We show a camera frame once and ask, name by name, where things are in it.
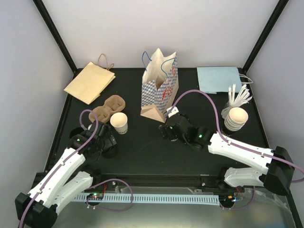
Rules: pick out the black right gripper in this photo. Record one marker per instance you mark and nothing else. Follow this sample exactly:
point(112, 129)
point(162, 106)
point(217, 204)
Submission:
point(163, 128)

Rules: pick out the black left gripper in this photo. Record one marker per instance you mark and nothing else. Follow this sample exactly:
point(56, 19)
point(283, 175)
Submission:
point(109, 141)

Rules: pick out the blue checkered paper bag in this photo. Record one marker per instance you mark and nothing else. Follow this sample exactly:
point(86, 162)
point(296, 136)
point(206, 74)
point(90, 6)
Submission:
point(160, 83)

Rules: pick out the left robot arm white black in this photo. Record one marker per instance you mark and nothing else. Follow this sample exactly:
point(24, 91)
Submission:
point(72, 174)

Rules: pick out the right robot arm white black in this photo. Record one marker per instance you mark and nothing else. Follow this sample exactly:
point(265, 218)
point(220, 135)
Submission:
point(271, 169)

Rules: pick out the white paper coffee cup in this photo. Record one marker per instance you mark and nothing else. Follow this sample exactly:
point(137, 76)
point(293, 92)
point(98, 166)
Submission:
point(119, 122)

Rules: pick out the stack of black lids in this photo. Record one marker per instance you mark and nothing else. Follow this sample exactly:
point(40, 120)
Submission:
point(111, 152)

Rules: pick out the single black lid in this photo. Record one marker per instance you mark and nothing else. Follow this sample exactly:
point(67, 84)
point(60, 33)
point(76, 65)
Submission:
point(77, 132)

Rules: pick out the brown cardboard cup carrier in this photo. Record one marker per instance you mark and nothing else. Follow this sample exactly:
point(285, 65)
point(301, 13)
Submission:
point(112, 105)

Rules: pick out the small electronics board left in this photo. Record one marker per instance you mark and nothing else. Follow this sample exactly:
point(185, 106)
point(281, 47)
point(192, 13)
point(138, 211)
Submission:
point(95, 196)

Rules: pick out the small electronics board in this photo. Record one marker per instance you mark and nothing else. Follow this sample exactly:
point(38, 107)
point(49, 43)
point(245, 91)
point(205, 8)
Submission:
point(229, 199)
point(95, 196)

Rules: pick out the light blue paper bag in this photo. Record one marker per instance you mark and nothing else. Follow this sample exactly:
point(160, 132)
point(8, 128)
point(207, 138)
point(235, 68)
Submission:
point(218, 79)

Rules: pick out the stack of paper cups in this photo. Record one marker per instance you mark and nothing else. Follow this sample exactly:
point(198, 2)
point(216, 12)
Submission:
point(234, 121)

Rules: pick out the brown kraft paper bag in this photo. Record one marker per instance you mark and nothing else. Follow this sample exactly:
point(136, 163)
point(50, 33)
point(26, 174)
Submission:
point(90, 82)

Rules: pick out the small electronics board right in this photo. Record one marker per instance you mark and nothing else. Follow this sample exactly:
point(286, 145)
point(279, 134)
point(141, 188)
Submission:
point(229, 199)

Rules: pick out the light blue slotted cable duct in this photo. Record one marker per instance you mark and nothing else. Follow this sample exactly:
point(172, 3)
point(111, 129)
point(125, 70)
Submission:
point(153, 199)

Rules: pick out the left black frame post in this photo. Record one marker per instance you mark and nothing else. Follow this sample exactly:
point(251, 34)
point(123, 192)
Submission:
point(55, 33)

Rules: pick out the black frame post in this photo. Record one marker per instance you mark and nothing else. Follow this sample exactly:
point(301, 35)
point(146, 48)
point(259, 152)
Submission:
point(279, 8)
point(55, 33)

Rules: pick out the right black frame post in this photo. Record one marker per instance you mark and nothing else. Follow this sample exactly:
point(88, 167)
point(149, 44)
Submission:
point(279, 8)

